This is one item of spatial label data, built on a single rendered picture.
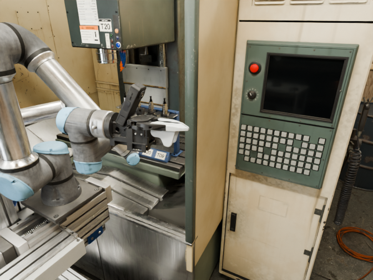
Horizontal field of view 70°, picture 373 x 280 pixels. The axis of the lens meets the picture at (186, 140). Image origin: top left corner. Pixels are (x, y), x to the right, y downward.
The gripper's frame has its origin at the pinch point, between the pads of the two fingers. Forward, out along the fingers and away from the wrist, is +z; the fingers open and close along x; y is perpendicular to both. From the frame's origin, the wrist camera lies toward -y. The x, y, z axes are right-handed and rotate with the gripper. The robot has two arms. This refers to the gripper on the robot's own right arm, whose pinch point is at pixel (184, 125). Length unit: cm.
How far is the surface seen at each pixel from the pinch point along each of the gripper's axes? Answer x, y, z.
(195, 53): -34.2, -17.2, -6.8
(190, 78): -35.1, -8.6, -8.3
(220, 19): -56, -31, -2
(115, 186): -86, 72, -73
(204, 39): -41.5, -22.4, -5.4
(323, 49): -67, -21, 40
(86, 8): -96, -42, -93
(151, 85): -165, 11, -80
